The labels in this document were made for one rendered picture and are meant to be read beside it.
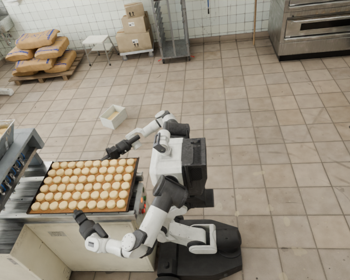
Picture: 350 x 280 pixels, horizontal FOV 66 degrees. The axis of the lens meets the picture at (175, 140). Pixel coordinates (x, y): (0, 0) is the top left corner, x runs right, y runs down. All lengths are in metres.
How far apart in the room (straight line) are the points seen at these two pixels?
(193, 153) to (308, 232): 1.52
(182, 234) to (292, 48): 3.43
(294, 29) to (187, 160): 3.43
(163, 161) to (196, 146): 0.20
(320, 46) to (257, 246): 3.26
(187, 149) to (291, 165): 1.79
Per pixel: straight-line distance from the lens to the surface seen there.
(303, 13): 4.50
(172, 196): 1.28
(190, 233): 2.12
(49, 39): 5.31
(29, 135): 2.04
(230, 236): 2.12
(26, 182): 2.19
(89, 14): 5.70
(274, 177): 2.91
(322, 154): 3.23
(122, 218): 1.69
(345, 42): 4.90
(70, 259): 2.36
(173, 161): 1.38
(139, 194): 1.79
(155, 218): 1.26
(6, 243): 2.00
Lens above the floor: 2.24
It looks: 43 degrees down
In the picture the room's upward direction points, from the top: 11 degrees counter-clockwise
